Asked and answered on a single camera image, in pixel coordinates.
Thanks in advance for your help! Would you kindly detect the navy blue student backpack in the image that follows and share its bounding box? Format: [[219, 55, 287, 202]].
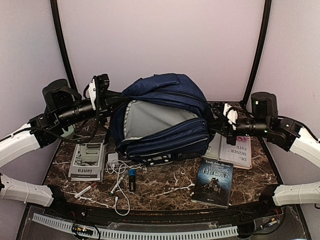
[[107, 73, 215, 167]]

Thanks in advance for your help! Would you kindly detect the Wuthering Heights dark book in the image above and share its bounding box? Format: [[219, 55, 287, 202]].
[[191, 157, 234, 209]]

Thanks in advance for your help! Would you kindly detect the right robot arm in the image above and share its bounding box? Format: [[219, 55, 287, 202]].
[[208, 91, 320, 217]]

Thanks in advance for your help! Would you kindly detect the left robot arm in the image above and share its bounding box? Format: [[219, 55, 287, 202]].
[[0, 74, 124, 218]]

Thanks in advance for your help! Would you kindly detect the grey hardcover book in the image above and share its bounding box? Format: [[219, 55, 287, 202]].
[[204, 133, 222, 159]]

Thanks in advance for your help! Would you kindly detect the pink flowered white book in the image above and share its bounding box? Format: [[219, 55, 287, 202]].
[[219, 136, 252, 170]]

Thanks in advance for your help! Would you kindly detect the pale green ceramic bowl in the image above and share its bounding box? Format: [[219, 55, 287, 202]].
[[61, 125, 75, 140]]

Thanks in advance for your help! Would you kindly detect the grey ianra booklet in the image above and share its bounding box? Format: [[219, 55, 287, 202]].
[[68, 140, 106, 182]]

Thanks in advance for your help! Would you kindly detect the green capped white marker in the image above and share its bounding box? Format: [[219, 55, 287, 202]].
[[109, 176, 124, 196]]

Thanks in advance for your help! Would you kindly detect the red capped white marker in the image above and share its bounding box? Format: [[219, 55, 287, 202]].
[[74, 182, 97, 199]]

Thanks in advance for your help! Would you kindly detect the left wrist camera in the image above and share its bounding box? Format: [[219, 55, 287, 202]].
[[83, 73, 110, 105]]

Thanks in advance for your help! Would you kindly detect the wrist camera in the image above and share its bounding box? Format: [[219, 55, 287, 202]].
[[83, 73, 110, 105], [211, 102, 239, 131]]

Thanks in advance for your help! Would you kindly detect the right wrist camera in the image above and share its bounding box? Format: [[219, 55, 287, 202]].
[[211, 102, 239, 131]]

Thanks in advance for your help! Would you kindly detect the white charger with cable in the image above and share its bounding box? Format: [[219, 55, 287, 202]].
[[106, 153, 142, 217]]

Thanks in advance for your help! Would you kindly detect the left black frame post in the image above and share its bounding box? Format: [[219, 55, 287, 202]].
[[50, 0, 78, 91]]

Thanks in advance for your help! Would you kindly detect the black frame post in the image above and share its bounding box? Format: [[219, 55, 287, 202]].
[[240, 0, 272, 108], [50, 0, 78, 91]]

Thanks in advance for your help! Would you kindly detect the grey slotted cable duct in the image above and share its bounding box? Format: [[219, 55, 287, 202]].
[[32, 213, 239, 240]]

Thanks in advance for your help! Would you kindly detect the right black frame post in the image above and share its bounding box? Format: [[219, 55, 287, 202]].
[[240, 0, 272, 108]]

